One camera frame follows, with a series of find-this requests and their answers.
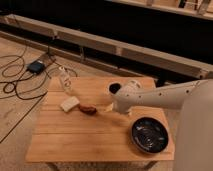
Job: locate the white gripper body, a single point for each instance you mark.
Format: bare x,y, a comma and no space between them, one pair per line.
124,96

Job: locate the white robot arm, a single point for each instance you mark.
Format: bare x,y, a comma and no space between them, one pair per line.
194,100

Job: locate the black bowl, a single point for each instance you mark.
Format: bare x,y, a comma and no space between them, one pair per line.
149,135

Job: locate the wooden table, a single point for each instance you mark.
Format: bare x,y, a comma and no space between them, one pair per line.
77,137

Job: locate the clear plastic bottle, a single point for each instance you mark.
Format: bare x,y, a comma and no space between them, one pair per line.
65,80

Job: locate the wooden shelf frame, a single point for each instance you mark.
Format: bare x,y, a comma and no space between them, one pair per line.
149,56

